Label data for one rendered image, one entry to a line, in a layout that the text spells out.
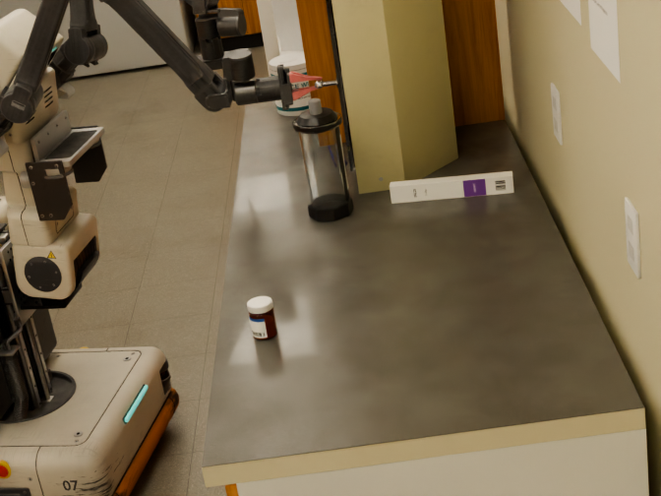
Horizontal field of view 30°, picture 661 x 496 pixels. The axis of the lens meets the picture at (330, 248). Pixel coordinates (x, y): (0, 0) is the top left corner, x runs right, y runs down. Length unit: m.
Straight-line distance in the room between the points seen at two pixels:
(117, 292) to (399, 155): 2.24
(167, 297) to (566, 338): 2.77
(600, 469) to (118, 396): 1.87
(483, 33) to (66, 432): 1.55
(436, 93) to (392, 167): 0.21
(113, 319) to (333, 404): 2.68
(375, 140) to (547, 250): 0.55
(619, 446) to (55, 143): 1.82
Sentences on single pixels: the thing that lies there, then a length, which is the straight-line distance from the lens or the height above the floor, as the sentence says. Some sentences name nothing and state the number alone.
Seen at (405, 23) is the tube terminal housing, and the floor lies 1.31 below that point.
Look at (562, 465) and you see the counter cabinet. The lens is 2.02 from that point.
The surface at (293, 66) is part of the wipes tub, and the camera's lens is 3.45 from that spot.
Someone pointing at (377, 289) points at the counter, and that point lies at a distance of 2.42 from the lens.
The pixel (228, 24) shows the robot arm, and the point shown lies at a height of 1.28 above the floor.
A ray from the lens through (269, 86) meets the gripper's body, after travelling 2.88.
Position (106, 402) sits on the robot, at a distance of 3.58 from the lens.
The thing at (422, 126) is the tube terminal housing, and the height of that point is 1.06.
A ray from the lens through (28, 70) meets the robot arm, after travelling 2.97.
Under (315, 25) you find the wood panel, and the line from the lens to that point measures 3.14.
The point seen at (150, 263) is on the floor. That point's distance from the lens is 5.08.
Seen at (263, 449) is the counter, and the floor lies 0.94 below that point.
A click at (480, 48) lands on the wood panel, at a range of 3.19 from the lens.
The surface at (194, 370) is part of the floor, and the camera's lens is 4.21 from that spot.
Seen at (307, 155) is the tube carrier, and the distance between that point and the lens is 2.72.
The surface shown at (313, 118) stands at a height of 1.18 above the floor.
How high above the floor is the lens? 2.02
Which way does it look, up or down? 24 degrees down
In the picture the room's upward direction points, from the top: 9 degrees counter-clockwise
